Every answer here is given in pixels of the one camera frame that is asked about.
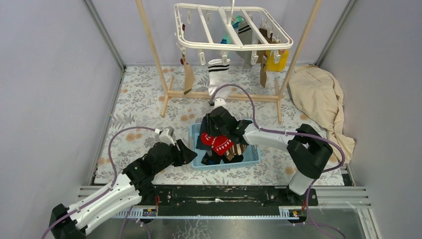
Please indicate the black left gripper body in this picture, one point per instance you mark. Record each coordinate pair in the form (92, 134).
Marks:
(170, 161)

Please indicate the navy blue sock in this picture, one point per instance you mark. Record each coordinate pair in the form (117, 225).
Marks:
(201, 138)

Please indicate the red white dotted sock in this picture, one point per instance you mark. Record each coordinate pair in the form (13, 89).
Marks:
(221, 144)

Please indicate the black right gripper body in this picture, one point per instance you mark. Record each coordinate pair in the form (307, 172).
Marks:
(218, 130)

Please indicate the light blue plastic basket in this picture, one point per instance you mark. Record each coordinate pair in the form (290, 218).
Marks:
(252, 155)

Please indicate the brown white striped sock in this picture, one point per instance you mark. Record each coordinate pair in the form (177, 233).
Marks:
(235, 152)

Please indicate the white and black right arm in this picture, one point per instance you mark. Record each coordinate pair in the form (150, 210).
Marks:
(309, 151)

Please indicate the beige cloth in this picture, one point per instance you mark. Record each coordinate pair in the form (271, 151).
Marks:
(318, 94)

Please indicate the yellow sock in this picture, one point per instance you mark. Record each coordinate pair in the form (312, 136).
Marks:
(278, 66)

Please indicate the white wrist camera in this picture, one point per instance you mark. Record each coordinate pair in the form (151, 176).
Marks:
(166, 135)
(217, 102)

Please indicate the white black striped sock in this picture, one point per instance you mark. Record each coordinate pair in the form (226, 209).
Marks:
(218, 74)

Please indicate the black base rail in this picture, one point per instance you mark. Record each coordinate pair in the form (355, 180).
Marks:
(219, 201)

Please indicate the floral table mat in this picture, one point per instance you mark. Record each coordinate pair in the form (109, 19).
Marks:
(140, 103)

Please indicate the white plastic clip hanger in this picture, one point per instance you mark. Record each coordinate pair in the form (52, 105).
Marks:
(257, 17)

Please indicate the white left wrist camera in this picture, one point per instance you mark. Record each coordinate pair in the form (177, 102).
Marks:
(166, 135)

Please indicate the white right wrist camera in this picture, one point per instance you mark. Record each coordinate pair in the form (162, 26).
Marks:
(217, 102)

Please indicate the black patterned sock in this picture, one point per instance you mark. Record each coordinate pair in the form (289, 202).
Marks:
(212, 158)

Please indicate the brown tan sock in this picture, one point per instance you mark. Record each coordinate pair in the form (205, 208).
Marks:
(262, 59)

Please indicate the teal patterned sock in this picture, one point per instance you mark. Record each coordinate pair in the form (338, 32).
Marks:
(227, 39)

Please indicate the maroon olive striped sock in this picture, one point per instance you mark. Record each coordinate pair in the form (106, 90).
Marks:
(189, 74)

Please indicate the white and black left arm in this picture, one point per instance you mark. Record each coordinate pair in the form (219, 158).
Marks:
(131, 187)

